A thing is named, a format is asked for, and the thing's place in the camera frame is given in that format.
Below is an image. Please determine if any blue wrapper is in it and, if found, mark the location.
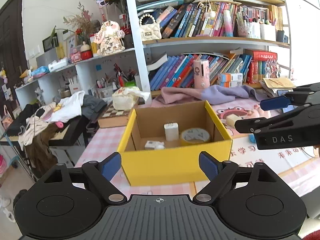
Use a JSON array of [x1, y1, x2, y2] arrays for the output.
[[248, 134, 256, 144]]

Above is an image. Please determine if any clear tape roll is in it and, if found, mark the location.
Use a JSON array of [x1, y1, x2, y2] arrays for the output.
[[180, 128, 211, 146]]

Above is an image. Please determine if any large white charger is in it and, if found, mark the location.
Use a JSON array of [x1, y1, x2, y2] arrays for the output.
[[164, 122, 179, 141]]

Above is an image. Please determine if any pink cylindrical device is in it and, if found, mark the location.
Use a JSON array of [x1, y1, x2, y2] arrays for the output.
[[193, 59, 210, 89]]

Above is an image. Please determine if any pink purple cloth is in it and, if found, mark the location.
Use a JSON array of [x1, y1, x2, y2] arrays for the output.
[[156, 85, 267, 105]]

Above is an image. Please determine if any white printed card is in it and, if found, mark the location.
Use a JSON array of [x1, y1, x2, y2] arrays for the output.
[[144, 140, 165, 150]]

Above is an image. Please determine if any stack of papers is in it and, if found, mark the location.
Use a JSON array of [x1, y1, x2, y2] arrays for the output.
[[259, 79, 294, 98]]

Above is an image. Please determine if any yellow cardboard box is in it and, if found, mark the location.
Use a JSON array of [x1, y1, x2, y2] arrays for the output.
[[117, 101, 233, 186]]

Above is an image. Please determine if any white quilted handbag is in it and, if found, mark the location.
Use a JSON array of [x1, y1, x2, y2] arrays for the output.
[[139, 14, 162, 41]]

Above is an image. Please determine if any lower orange blue box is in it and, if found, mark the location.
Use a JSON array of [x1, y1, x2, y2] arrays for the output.
[[217, 80, 242, 88]]

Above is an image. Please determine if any pink ceramic figurine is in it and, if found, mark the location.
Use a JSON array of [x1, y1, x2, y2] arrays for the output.
[[94, 20, 125, 56]]

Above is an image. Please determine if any pile of clothes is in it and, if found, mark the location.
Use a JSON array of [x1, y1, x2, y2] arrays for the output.
[[1, 91, 107, 180]]

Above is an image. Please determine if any pink plush toy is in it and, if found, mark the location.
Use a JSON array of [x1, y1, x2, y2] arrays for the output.
[[247, 105, 271, 119]]

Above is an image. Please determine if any upper orange blue box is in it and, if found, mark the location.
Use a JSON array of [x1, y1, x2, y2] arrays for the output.
[[218, 73, 243, 82]]

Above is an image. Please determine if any white bookshelf frame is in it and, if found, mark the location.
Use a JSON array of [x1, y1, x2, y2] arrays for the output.
[[15, 0, 291, 109]]

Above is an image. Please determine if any red dictionary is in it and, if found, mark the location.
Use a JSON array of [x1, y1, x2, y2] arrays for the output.
[[244, 49, 278, 61]]

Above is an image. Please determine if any cream tissue pouch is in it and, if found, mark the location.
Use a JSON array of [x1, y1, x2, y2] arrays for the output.
[[112, 86, 150, 111]]

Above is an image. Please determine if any cream foam cube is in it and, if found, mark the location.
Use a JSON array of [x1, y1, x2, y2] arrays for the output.
[[226, 114, 242, 128]]

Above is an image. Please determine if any brown paper envelope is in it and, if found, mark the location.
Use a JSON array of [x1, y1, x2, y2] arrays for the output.
[[263, 77, 296, 89]]

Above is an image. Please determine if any orange blue box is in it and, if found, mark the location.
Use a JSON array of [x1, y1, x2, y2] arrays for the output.
[[217, 80, 242, 88], [218, 73, 243, 82]]

